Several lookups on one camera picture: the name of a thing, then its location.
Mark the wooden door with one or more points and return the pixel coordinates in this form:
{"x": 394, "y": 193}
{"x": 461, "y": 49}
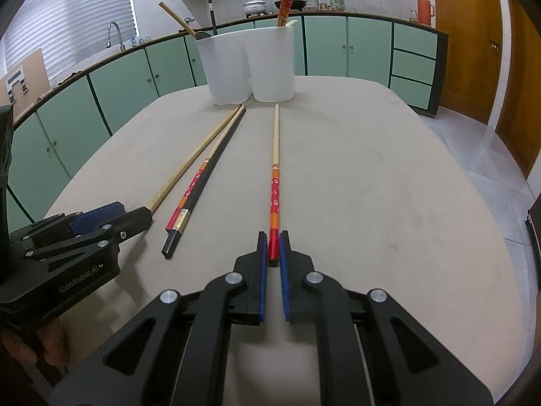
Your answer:
{"x": 524, "y": 89}
{"x": 469, "y": 42}

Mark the cream plastic fork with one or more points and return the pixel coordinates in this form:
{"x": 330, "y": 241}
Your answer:
{"x": 291, "y": 23}

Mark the person's left hand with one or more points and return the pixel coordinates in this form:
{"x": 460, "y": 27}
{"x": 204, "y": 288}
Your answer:
{"x": 50, "y": 342}

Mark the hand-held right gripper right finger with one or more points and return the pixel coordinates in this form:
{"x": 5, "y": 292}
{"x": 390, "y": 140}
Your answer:
{"x": 285, "y": 279}

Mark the white window blind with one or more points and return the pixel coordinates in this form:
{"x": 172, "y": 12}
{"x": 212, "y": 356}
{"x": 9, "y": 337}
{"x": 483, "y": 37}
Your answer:
{"x": 72, "y": 17}

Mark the black chopstick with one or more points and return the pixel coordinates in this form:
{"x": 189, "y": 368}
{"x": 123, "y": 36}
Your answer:
{"x": 211, "y": 17}
{"x": 170, "y": 248}

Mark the white plastic utensil holder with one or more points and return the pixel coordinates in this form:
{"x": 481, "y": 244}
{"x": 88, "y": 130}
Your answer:
{"x": 270, "y": 67}

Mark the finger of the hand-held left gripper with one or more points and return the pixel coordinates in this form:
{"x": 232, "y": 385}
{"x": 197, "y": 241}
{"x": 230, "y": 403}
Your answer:
{"x": 99, "y": 215}
{"x": 135, "y": 220}

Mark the small bottles by sink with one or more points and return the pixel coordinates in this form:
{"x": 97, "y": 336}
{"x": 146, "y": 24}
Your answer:
{"x": 141, "y": 40}

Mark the small glass jar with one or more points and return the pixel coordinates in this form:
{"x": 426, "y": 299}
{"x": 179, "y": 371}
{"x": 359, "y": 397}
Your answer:
{"x": 413, "y": 17}

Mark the metal kitchen faucet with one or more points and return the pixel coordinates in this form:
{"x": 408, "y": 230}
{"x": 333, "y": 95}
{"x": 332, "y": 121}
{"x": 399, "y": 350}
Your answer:
{"x": 115, "y": 29}

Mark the orange thermos flask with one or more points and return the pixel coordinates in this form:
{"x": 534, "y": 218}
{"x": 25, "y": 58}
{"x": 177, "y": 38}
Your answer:
{"x": 424, "y": 8}

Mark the black wok with lid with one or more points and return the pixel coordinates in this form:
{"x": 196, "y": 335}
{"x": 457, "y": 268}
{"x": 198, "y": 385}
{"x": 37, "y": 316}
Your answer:
{"x": 296, "y": 5}

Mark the cardboard box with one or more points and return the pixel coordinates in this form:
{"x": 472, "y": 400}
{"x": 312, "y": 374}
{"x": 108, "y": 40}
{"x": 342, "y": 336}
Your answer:
{"x": 25, "y": 74}

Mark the metal spoon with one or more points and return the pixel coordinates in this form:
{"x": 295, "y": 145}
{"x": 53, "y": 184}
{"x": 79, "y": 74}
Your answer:
{"x": 203, "y": 35}

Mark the stacked bowls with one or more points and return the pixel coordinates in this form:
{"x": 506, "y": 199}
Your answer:
{"x": 312, "y": 3}

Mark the white cooking pot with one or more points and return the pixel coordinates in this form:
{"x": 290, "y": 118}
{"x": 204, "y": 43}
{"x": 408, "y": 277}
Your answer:
{"x": 254, "y": 7}

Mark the patterned glass cup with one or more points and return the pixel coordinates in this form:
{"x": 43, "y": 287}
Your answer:
{"x": 337, "y": 4}

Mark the green lower kitchen cabinets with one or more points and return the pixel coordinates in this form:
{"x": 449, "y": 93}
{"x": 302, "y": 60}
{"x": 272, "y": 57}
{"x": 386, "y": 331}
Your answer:
{"x": 367, "y": 46}

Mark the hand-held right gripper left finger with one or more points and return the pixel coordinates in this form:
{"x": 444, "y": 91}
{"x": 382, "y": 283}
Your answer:
{"x": 262, "y": 279}

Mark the glass kettle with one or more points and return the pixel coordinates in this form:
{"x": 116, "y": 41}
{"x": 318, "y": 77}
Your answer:
{"x": 188, "y": 20}

